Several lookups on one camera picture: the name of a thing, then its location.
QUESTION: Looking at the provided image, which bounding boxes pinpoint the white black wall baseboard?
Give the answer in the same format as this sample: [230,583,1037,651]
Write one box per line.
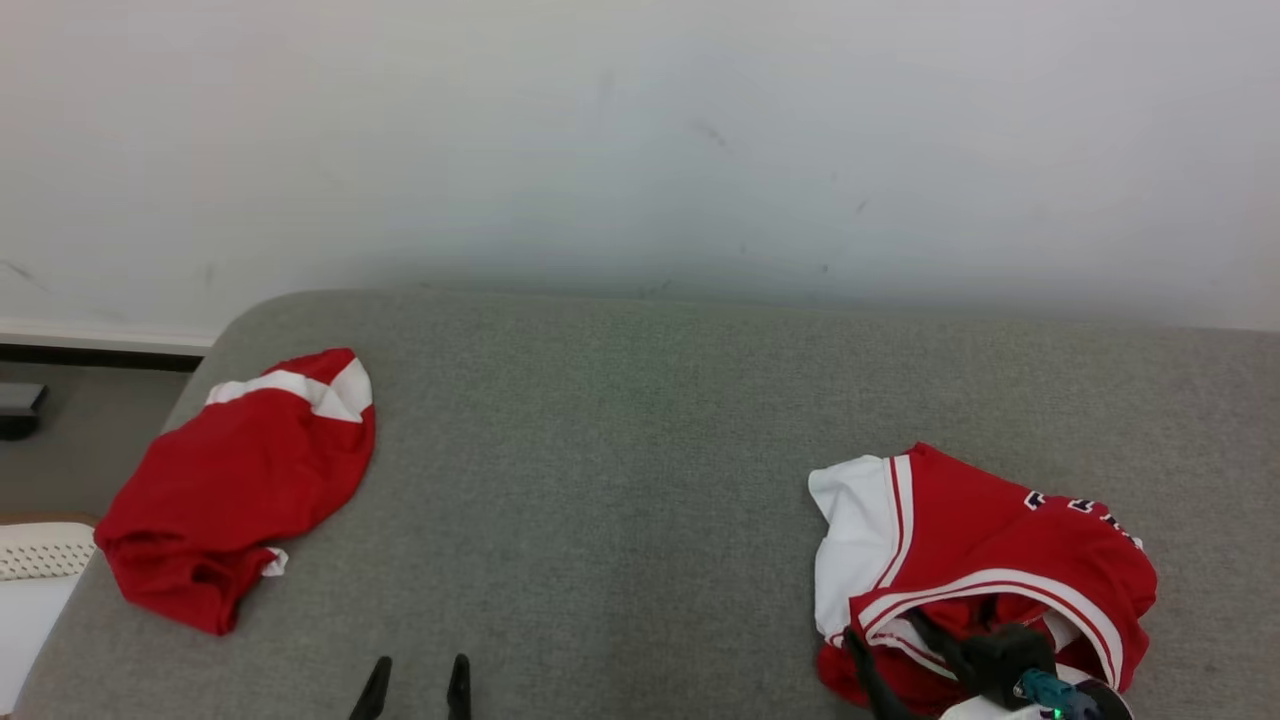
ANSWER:
[0,320,221,374]

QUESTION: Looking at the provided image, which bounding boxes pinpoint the red jersey with white trim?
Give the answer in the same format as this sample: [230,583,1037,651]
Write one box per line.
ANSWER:
[808,442,1159,716]

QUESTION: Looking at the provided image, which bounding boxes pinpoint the teal cable connector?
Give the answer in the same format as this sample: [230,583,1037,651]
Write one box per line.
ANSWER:
[1020,668,1099,719]

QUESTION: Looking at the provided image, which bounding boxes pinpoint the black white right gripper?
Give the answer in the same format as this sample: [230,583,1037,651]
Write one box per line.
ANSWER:
[843,608,1135,720]

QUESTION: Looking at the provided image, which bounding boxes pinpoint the grey fabric sofa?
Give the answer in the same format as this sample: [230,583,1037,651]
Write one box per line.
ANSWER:
[10,288,1280,720]

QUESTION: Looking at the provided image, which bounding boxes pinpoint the white laundry basket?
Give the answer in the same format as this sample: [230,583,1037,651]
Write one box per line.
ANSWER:
[0,514,98,691]

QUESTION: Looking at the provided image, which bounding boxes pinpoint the red shorts with white stripes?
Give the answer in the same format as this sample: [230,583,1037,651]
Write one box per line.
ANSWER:
[95,347,377,636]

